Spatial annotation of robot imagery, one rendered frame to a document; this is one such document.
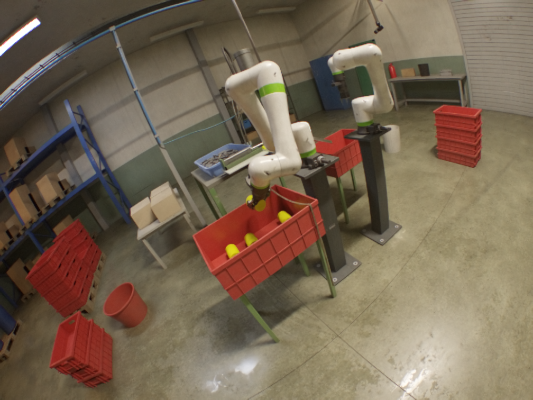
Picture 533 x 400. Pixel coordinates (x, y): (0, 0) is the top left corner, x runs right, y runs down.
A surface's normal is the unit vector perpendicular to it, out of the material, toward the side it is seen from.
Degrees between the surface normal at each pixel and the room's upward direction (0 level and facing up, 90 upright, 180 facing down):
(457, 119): 90
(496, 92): 90
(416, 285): 0
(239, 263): 90
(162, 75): 90
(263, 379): 0
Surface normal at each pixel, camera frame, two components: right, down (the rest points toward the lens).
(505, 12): -0.81, 0.51
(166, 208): 0.47, 0.25
